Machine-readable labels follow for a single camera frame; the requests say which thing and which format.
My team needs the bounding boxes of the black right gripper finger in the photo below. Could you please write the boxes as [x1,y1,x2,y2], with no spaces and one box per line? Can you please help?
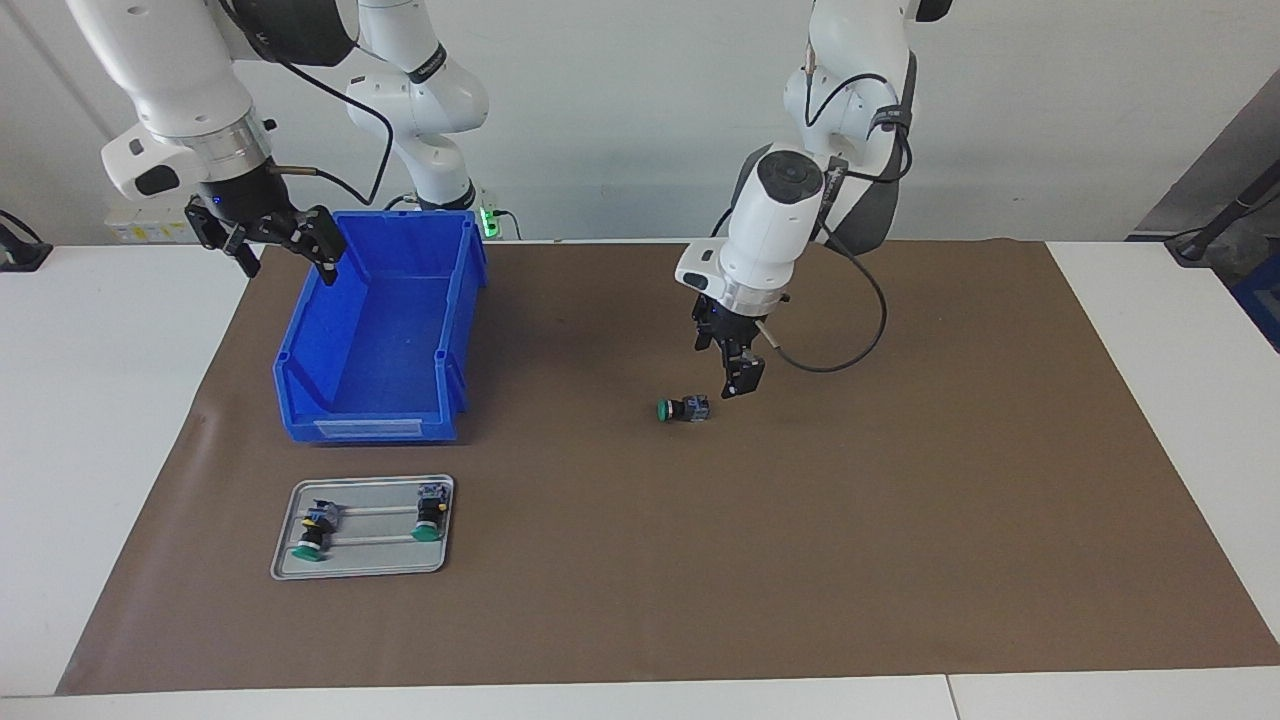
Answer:
[255,205,348,287]
[185,195,263,279]

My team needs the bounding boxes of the green push button, yellow mark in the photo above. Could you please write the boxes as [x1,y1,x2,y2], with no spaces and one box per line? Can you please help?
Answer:
[290,498,343,563]

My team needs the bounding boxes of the green push button, white block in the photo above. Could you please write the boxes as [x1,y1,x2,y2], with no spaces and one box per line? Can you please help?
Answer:
[411,482,448,542]

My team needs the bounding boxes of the blue plastic storage bin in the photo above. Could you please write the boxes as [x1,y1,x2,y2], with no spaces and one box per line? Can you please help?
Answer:
[273,210,489,445]

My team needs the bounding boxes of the brown table mat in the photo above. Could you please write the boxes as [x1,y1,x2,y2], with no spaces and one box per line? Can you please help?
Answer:
[55,238,1280,696]

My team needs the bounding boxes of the black table clamp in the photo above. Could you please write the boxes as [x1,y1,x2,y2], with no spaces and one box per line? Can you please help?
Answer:
[0,210,53,273]

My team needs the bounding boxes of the silver metal tray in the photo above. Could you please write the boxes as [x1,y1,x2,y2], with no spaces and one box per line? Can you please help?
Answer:
[270,474,456,581]

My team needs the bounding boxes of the black pole stand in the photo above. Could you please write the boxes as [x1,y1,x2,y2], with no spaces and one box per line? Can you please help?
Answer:
[1165,160,1280,269]

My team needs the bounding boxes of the blue crate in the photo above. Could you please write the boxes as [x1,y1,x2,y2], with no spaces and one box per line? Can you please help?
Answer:
[1232,250,1280,353]

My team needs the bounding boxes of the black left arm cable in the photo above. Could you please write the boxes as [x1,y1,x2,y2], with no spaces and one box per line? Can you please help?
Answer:
[755,30,916,374]

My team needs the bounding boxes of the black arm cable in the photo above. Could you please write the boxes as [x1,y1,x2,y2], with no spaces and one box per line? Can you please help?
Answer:
[225,0,393,206]
[755,30,916,374]

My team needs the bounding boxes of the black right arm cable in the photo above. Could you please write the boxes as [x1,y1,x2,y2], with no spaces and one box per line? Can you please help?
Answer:
[225,0,393,206]

